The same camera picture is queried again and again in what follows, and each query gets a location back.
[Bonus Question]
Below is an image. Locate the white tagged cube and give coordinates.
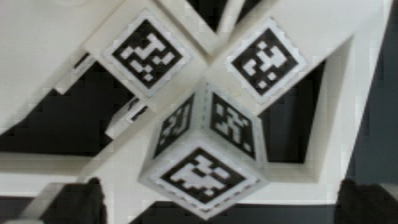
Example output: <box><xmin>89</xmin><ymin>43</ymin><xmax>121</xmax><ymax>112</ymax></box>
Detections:
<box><xmin>139</xmin><ymin>80</ymin><xmax>269</xmax><ymax>220</ymax></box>

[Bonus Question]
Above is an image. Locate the white chair back part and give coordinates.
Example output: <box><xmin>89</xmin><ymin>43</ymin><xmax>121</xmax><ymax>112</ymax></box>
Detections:
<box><xmin>0</xmin><ymin>0</ymin><xmax>395</xmax><ymax>224</ymax></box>

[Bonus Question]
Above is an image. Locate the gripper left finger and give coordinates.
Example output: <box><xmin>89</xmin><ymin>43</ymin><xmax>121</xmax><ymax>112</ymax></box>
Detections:
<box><xmin>11</xmin><ymin>177</ymin><xmax>111</xmax><ymax>224</ymax></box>

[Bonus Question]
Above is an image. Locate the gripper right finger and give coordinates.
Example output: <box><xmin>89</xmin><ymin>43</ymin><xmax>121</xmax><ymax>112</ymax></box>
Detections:
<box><xmin>336</xmin><ymin>179</ymin><xmax>398</xmax><ymax>224</ymax></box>

